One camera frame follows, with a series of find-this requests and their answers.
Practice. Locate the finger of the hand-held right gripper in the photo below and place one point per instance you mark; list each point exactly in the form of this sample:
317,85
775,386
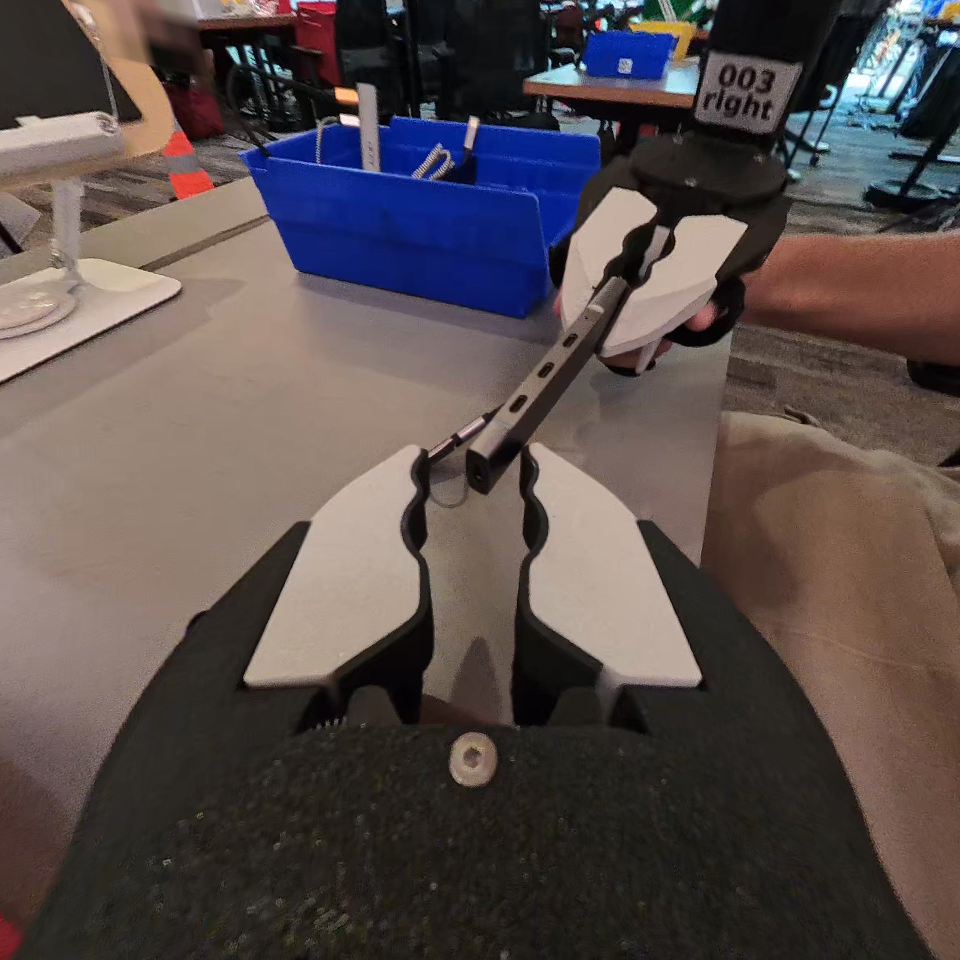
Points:
592,255
675,285

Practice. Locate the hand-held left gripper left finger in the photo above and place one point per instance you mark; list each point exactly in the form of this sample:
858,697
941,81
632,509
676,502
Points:
345,585

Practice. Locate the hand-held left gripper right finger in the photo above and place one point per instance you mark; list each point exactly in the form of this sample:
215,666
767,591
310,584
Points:
600,585

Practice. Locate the dark grey usb hub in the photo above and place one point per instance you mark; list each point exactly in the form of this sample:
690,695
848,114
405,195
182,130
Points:
540,397

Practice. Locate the blue plastic bin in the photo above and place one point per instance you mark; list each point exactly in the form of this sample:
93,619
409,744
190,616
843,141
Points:
420,225

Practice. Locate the person's right forearm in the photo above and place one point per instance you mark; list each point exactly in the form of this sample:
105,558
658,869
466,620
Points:
862,285

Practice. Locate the silver usb hub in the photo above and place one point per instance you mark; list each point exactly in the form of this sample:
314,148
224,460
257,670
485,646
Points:
369,127

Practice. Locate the person's right hand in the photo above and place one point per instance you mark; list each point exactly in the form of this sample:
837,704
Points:
701,319

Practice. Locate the grey work table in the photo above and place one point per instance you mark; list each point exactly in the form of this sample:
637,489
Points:
607,86

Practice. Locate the yellow bin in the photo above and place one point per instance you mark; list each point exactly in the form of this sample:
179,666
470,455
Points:
671,34

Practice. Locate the small blue bin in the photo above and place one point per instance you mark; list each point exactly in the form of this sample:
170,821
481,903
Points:
626,54

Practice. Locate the black office chair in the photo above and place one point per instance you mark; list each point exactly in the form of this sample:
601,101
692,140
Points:
480,60

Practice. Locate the red bag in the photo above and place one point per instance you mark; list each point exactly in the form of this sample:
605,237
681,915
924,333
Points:
319,37

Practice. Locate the orange traffic cone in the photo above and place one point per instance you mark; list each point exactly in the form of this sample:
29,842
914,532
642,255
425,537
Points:
187,169

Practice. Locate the white clamp bar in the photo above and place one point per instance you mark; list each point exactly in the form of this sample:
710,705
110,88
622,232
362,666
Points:
52,142

